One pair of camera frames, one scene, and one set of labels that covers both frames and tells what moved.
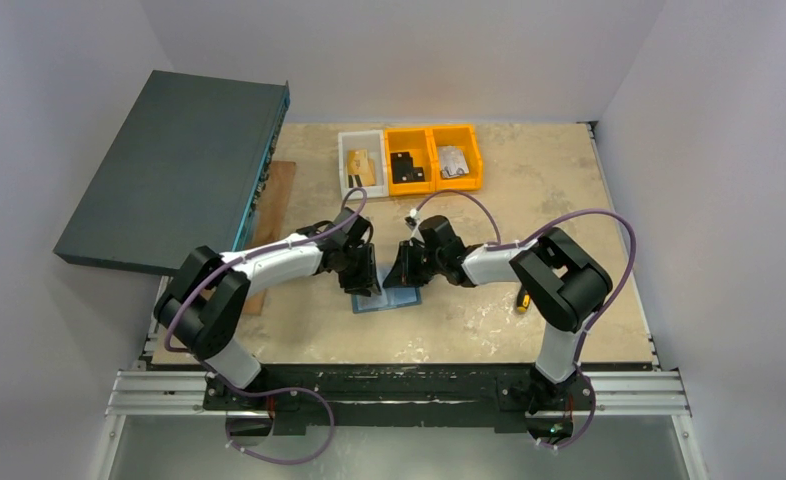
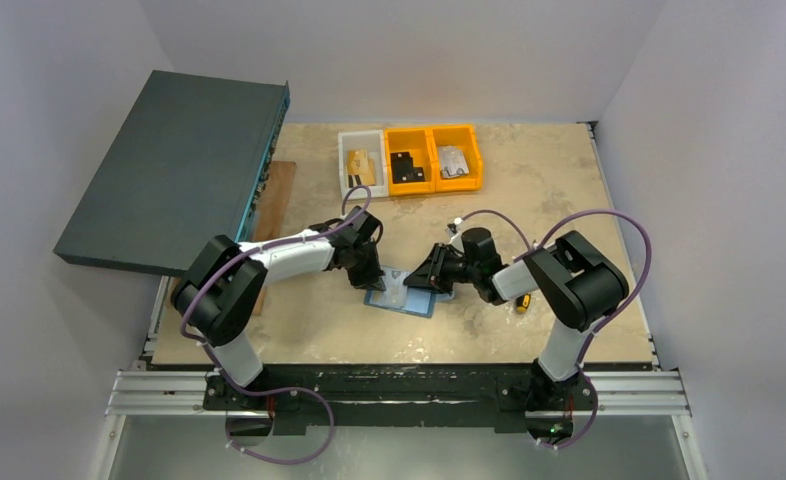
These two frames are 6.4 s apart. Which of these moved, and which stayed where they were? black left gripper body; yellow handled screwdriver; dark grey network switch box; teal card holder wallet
Moved: teal card holder wallet
Stayed: black left gripper body; yellow handled screwdriver; dark grey network switch box
